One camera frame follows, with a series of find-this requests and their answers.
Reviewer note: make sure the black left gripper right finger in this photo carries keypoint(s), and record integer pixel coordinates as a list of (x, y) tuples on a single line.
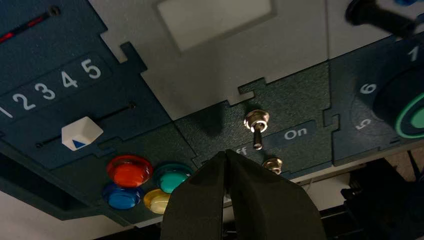
[(271, 212)]

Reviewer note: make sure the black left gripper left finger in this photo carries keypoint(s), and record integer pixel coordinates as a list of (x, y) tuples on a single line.
[(198, 212)]

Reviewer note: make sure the metal toggle switch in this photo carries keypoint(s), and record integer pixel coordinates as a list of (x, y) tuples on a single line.
[(256, 127), (273, 164)]

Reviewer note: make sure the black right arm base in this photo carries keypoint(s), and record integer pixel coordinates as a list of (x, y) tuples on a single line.
[(381, 198)]

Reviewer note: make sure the green push button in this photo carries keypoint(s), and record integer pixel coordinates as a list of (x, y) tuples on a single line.
[(170, 179)]

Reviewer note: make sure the yellow push button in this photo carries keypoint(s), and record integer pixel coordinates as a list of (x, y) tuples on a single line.
[(156, 201)]

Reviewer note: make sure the blue push button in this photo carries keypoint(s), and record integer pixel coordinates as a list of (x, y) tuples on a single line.
[(122, 198)]

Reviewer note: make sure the red push button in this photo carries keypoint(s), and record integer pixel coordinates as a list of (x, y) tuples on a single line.
[(129, 171)]

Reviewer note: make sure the dark teal grey control box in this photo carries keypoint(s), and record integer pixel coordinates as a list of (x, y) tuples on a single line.
[(205, 76)]

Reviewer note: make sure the white slider knob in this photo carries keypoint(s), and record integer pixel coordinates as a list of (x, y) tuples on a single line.
[(81, 133)]

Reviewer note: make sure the green black rotary knob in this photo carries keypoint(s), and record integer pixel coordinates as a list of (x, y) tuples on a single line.
[(407, 109)]

